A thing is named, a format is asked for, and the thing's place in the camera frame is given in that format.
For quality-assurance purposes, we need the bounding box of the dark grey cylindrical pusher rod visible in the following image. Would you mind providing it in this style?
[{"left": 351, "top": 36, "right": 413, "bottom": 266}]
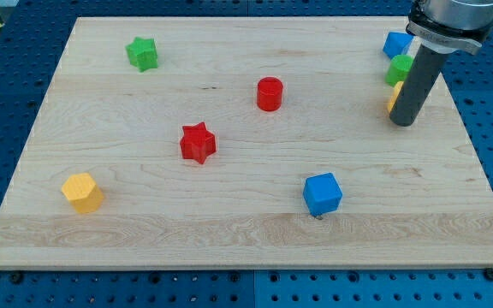
[{"left": 389, "top": 45, "right": 448, "bottom": 127}]

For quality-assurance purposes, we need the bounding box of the green cylinder block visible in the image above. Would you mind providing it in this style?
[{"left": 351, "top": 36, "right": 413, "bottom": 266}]
[{"left": 385, "top": 55, "right": 413, "bottom": 86}]

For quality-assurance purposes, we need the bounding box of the blue pentagon block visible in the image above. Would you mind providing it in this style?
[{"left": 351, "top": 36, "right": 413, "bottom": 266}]
[{"left": 383, "top": 32, "right": 413, "bottom": 59}]

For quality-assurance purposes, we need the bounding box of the yellow block behind rod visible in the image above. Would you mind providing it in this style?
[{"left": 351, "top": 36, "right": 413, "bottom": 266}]
[{"left": 387, "top": 81, "right": 404, "bottom": 113}]

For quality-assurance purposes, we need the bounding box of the red cylinder block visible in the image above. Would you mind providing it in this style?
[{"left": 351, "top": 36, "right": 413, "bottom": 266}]
[{"left": 257, "top": 76, "right": 284, "bottom": 112}]

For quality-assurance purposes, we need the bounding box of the blue cube block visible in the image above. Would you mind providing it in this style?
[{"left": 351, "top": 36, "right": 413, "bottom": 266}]
[{"left": 303, "top": 173, "right": 343, "bottom": 216}]

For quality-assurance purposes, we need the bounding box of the red star block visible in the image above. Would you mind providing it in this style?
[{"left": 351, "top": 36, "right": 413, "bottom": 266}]
[{"left": 180, "top": 121, "right": 217, "bottom": 164}]

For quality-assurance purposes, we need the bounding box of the light wooden board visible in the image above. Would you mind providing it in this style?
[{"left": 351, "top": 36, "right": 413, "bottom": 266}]
[{"left": 0, "top": 16, "right": 493, "bottom": 270}]

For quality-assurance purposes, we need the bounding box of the green star block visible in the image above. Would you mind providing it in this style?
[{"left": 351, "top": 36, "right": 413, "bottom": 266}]
[{"left": 125, "top": 37, "right": 158, "bottom": 72}]

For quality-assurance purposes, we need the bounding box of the yellow hexagon block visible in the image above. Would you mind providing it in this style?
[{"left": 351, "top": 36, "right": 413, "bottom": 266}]
[{"left": 61, "top": 173, "right": 104, "bottom": 214}]

